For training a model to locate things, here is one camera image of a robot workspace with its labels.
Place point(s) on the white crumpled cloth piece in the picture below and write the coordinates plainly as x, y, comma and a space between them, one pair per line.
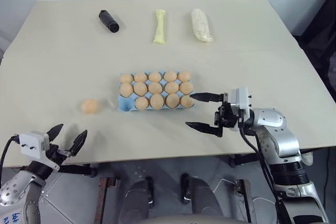
307, 158

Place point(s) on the dark rounded shape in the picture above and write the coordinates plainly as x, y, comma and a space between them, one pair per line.
200, 195
137, 200

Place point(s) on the white plastic bag roll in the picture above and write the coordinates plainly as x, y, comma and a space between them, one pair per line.
201, 26

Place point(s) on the blue egg carton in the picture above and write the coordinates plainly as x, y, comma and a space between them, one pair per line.
125, 103

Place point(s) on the black plastic bag roll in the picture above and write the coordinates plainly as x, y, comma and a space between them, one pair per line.
109, 21

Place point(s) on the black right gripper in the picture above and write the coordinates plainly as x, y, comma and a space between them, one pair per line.
227, 117

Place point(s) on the black table leg bracket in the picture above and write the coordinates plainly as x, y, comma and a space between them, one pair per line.
76, 169
245, 159

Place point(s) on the yellow plastic bag roll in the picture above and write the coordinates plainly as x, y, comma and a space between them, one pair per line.
160, 26

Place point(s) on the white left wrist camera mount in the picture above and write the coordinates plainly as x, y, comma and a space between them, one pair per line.
32, 141

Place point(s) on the rusty metal frame bar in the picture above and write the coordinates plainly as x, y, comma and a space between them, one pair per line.
246, 203
103, 200

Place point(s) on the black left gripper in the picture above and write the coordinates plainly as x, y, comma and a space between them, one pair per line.
58, 154

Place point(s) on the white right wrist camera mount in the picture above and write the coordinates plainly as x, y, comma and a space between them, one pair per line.
242, 98

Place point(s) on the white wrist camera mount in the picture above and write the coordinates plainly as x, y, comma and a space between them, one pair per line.
242, 98
32, 141

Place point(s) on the brown egg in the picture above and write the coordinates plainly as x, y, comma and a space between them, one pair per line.
90, 106
184, 76
155, 88
172, 87
172, 100
170, 75
141, 102
157, 101
187, 101
155, 76
187, 87
140, 89
126, 78
126, 89
140, 77

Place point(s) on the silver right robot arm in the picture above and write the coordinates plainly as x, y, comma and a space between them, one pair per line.
283, 142

